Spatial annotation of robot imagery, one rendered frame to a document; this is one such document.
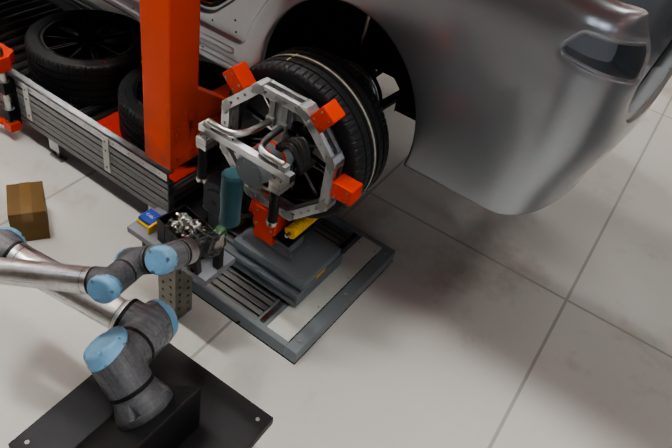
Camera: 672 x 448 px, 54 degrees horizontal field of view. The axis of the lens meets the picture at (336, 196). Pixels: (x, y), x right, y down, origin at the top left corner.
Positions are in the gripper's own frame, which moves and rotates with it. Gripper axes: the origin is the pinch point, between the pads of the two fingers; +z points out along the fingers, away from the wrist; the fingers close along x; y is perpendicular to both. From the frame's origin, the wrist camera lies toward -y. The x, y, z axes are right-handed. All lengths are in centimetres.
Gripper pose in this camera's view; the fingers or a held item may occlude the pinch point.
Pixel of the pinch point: (220, 243)
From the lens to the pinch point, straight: 238.7
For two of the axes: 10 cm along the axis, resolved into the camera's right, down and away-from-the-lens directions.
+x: -8.5, -4.5, 2.9
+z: 3.8, -1.3, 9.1
